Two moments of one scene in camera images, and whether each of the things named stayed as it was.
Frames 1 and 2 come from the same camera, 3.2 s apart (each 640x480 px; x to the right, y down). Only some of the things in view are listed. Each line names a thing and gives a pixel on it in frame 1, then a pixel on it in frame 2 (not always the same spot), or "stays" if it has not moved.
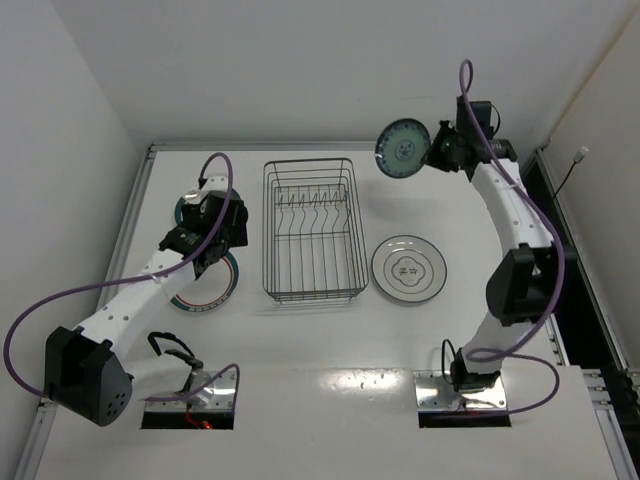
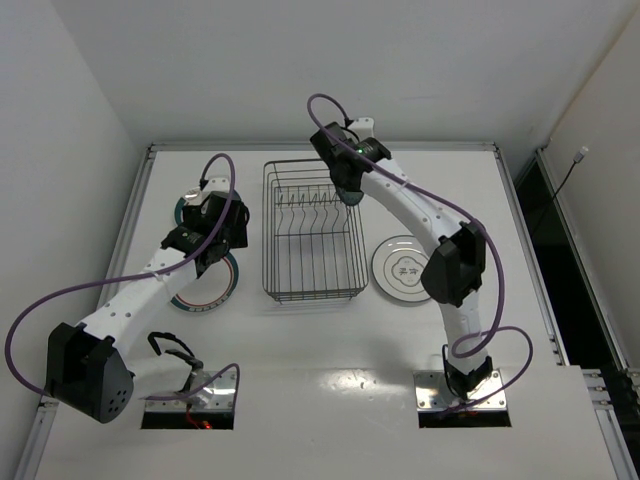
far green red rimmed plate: (177, 212) stays
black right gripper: (436, 148) to (347, 183)
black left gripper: (210, 255) stays
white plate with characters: (409, 268) stays
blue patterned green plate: (402, 148) to (352, 198)
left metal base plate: (219, 396) stays
